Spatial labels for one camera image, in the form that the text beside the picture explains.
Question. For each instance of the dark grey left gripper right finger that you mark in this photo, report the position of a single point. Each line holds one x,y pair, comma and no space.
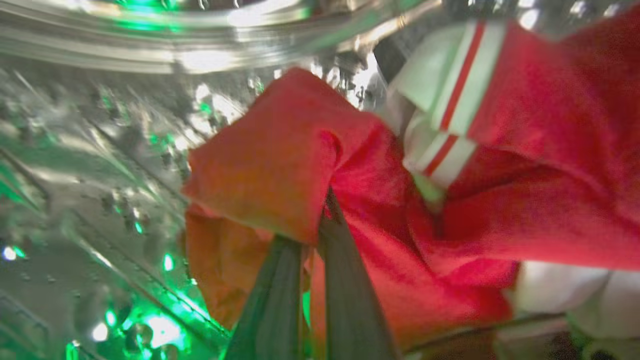
350,295

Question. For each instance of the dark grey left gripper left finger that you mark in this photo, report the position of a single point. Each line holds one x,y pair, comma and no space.
272,305

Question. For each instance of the red garment with striped trim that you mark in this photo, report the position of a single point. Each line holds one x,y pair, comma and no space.
525,200

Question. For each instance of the stainless steel washing machine drum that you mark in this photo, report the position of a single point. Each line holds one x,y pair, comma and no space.
95,165

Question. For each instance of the white cloth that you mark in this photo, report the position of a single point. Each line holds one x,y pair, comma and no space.
585,300

